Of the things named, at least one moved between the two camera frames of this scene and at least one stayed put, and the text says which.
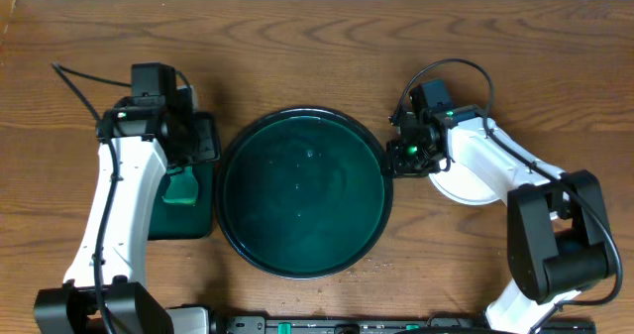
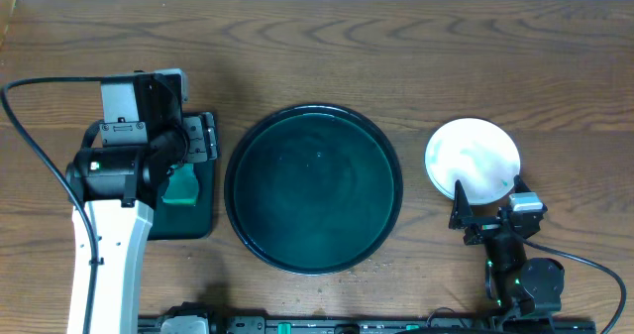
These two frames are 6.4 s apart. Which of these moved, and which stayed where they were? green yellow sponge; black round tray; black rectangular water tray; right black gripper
Moved: right black gripper
Stayed: green yellow sponge; black round tray; black rectangular water tray
